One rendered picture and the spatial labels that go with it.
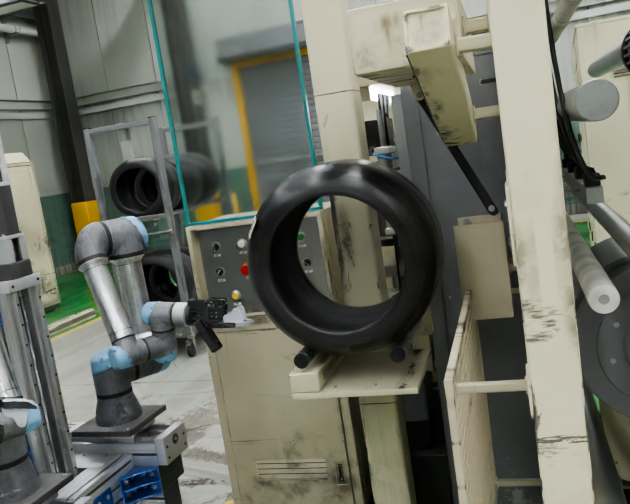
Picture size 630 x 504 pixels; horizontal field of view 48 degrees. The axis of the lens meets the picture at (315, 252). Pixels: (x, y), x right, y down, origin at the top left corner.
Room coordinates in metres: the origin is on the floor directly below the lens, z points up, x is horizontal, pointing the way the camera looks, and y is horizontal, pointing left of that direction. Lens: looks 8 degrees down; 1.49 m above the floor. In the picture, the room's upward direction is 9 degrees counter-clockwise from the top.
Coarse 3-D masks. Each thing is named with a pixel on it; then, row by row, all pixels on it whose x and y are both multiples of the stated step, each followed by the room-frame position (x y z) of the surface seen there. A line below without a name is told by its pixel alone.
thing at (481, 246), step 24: (480, 216) 2.29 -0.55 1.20; (456, 240) 2.13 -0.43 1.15; (480, 240) 2.11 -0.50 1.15; (504, 240) 2.09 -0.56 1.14; (480, 264) 2.11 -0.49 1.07; (504, 264) 2.09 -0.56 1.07; (480, 288) 2.12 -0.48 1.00; (504, 288) 2.10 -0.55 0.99; (480, 312) 2.12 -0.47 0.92; (504, 312) 2.10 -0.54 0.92
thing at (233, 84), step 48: (192, 0) 2.72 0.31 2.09; (240, 0) 2.67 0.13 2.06; (288, 0) 2.61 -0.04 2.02; (192, 48) 2.73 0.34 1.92; (240, 48) 2.67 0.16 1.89; (288, 48) 2.62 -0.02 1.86; (192, 96) 2.74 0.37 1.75; (240, 96) 2.68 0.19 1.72; (288, 96) 2.63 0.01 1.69; (192, 144) 2.74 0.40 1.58; (240, 144) 2.69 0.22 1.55; (288, 144) 2.64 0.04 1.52; (192, 192) 2.75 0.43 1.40; (240, 192) 2.70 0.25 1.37
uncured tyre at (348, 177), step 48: (288, 192) 1.97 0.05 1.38; (336, 192) 1.92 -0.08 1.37; (384, 192) 1.90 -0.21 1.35; (288, 240) 2.25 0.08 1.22; (432, 240) 1.90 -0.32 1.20; (288, 288) 2.23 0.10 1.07; (432, 288) 1.90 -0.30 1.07; (288, 336) 2.02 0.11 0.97; (336, 336) 1.94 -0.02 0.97; (384, 336) 1.91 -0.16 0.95
